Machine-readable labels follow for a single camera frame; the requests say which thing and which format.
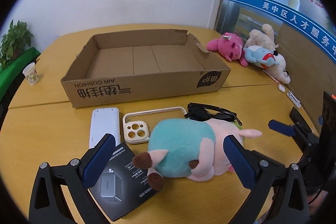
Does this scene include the white dog plush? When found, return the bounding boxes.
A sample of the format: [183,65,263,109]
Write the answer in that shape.
[265,52,290,85]

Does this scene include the black sunglasses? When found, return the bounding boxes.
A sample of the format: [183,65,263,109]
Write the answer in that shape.
[185,102,242,126]

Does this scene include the black charger box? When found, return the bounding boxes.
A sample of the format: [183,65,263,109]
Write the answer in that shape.
[89,142,157,221]

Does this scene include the blue red plush toy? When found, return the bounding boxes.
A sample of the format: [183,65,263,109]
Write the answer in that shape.
[243,45,280,69]

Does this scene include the white earbuds case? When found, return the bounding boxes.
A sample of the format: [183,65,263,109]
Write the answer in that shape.
[278,84,285,93]

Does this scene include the teal pink pig plush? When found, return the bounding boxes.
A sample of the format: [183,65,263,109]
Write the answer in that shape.
[132,118,262,191]

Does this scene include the white clear phone case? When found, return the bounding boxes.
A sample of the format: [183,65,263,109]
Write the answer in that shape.
[122,106,187,144]

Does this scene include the green potted plant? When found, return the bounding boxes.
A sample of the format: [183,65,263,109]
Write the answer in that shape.
[1,20,34,69]

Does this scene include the pink pen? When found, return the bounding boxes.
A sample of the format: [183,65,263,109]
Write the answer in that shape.
[263,69,281,85]

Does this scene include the beige plush toy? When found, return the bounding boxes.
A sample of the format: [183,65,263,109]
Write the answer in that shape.
[244,24,278,51]

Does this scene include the cardboard box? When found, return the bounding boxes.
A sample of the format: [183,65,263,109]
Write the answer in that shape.
[61,29,231,108]

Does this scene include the paper cup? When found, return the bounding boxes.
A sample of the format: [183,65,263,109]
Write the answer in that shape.
[23,62,39,85]

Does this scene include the white folding phone stand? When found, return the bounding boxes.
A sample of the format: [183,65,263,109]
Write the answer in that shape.
[286,90,301,109]

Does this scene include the pink bear plush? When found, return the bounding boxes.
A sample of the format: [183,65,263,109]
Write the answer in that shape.
[206,32,248,67]

